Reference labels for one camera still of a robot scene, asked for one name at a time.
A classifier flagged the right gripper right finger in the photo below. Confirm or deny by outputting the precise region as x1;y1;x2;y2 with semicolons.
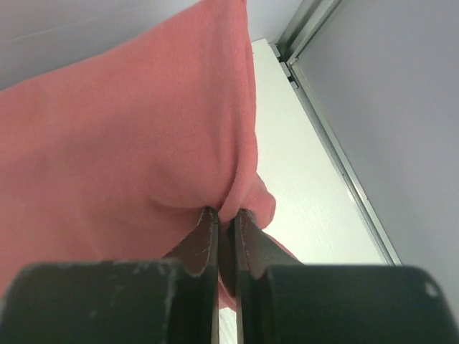
232;210;458;343

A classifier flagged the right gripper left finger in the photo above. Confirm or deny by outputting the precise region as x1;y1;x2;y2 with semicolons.
1;208;219;343

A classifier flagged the pink t-shirt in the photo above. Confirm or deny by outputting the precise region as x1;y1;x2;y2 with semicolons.
0;0;301;311

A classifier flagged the aluminium frame rail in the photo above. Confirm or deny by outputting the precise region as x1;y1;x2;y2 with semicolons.
288;59;401;265

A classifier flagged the right aluminium frame post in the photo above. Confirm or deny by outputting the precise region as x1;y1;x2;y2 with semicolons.
276;0;342;65

